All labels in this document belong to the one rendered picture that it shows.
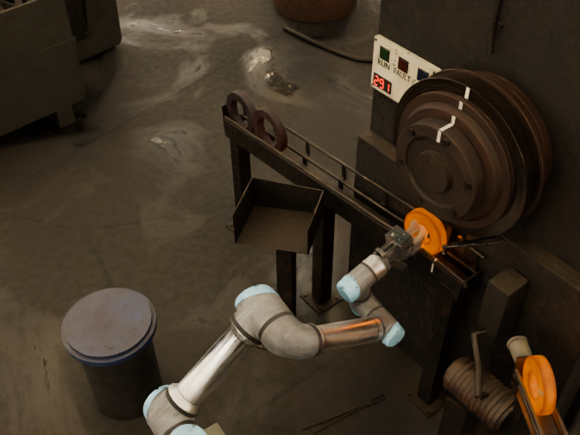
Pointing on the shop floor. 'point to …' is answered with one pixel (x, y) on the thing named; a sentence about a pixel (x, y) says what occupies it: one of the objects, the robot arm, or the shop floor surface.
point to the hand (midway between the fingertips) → (425, 227)
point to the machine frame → (568, 196)
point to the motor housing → (459, 383)
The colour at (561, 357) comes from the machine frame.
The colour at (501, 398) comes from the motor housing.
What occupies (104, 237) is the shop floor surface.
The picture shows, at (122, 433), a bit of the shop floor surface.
